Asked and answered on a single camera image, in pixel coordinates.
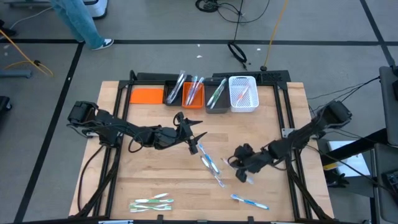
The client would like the person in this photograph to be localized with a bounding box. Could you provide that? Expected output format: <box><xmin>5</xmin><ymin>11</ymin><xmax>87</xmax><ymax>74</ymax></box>
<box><xmin>49</xmin><ymin>0</ymin><xmax>115</xmax><ymax>52</ymax></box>

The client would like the orange flat plastic lid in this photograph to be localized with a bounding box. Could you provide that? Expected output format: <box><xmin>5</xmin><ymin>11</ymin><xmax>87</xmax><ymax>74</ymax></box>
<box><xmin>129</xmin><ymin>87</ymin><xmax>165</xmax><ymax>105</ymax></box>

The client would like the grey cabinet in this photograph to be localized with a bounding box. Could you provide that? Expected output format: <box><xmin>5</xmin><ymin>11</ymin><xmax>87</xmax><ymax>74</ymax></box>
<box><xmin>372</xmin><ymin>142</ymin><xmax>398</xmax><ymax>224</ymax></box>
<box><xmin>378</xmin><ymin>65</ymin><xmax>398</xmax><ymax>147</ymax></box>

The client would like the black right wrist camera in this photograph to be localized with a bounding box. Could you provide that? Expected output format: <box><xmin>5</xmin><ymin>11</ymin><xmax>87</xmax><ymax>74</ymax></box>
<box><xmin>241</xmin><ymin>154</ymin><xmax>261</xmax><ymax>172</ymax></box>

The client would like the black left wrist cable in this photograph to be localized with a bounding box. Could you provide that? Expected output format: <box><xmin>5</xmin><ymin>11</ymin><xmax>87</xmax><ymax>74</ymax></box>
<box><xmin>173</xmin><ymin>111</ymin><xmax>185</xmax><ymax>126</ymax></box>

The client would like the black perforated panel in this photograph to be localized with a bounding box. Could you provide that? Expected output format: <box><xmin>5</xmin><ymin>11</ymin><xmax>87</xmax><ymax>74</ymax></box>
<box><xmin>212</xmin><ymin>70</ymin><xmax>292</xmax><ymax>85</ymax></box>

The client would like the black floor cable bundle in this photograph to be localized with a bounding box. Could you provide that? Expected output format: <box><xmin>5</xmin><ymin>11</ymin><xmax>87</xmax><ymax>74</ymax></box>
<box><xmin>195</xmin><ymin>0</ymin><xmax>271</xmax><ymax>25</ymax></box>

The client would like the black hanging cable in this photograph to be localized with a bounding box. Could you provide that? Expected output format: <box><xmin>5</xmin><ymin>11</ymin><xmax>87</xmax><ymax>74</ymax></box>
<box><xmin>226</xmin><ymin>0</ymin><xmax>249</xmax><ymax>71</ymax></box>

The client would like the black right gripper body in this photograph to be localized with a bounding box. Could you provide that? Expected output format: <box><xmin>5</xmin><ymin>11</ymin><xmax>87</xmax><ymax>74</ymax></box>
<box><xmin>228</xmin><ymin>142</ymin><xmax>274</xmax><ymax>184</ymax></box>

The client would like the black floor object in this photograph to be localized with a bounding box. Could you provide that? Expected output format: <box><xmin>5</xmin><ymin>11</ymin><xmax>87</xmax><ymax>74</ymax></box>
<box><xmin>0</xmin><ymin>18</ymin><xmax>19</xmax><ymax>37</ymax></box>

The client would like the grey metal floor base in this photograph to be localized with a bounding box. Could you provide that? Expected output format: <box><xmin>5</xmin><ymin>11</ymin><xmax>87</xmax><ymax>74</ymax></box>
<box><xmin>3</xmin><ymin>0</ymin><xmax>52</xmax><ymax>9</ymax></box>
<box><xmin>0</xmin><ymin>68</ymin><xmax>33</xmax><ymax>79</ymax></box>

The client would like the yellow floor cable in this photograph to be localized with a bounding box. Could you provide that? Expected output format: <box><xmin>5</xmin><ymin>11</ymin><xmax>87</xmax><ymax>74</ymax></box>
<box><xmin>0</xmin><ymin>29</ymin><xmax>54</xmax><ymax>77</ymax></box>

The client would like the white paper sheet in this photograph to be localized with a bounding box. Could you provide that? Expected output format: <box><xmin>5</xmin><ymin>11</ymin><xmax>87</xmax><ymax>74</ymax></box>
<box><xmin>326</xmin><ymin>139</ymin><xmax>371</xmax><ymax>178</ymax></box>

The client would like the black flat panel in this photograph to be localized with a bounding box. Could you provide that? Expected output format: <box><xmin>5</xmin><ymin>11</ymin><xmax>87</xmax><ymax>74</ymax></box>
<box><xmin>136</xmin><ymin>72</ymin><xmax>185</xmax><ymax>82</ymax></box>

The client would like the white plastic basket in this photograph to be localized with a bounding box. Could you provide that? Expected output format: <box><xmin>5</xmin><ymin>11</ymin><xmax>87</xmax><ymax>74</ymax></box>
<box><xmin>228</xmin><ymin>75</ymin><xmax>261</xmax><ymax>113</ymax></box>

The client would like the yellow hanging cable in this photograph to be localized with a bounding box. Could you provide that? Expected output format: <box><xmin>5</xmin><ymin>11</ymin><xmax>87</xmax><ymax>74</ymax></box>
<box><xmin>262</xmin><ymin>0</ymin><xmax>289</xmax><ymax>72</ymax></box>

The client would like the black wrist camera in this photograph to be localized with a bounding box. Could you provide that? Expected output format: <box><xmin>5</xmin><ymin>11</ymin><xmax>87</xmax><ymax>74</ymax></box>
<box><xmin>177</xmin><ymin>123</ymin><xmax>192</xmax><ymax>141</ymax></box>
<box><xmin>241</xmin><ymin>154</ymin><xmax>261</xmax><ymax>172</ymax></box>

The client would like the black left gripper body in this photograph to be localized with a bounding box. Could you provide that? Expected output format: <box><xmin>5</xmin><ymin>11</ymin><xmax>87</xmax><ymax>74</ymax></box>
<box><xmin>150</xmin><ymin>115</ymin><xmax>200</xmax><ymax>156</ymax></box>

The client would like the black crumpled object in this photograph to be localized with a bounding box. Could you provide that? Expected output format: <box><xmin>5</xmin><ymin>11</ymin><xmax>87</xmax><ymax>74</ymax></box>
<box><xmin>325</xmin><ymin>170</ymin><xmax>351</xmax><ymax>189</ymax></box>

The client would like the grey plastic basket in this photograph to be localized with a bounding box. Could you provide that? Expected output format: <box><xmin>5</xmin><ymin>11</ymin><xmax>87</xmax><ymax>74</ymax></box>
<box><xmin>204</xmin><ymin>77</ymin><xmax>231</xmax><ymax>114</ymax></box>

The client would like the black metal beam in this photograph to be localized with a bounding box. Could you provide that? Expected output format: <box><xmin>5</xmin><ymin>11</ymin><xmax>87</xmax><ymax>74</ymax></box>
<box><xmin>320</xmin><ymin>128</ymin><xmax>390</xmax><ymax>166</ymax></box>

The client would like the black keyboard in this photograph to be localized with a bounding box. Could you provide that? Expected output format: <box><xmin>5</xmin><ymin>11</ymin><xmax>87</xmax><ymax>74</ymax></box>
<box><xmin>381</xmin><ymin>169</ymin><xmax>398</xmax><ymax>196</ymax></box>

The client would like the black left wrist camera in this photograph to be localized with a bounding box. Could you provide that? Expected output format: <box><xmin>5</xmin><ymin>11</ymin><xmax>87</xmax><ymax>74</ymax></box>
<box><xmin>177</xmin><ymin>123</ymin><xmax>192</xmax><ymax>141</ymax></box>

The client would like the orange plastic basket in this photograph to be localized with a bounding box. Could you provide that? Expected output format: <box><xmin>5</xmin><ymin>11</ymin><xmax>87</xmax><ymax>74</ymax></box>
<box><xmin>182</xmin><ymin>81</ymin><xmax>206</xmax><ymax>110</ymax></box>

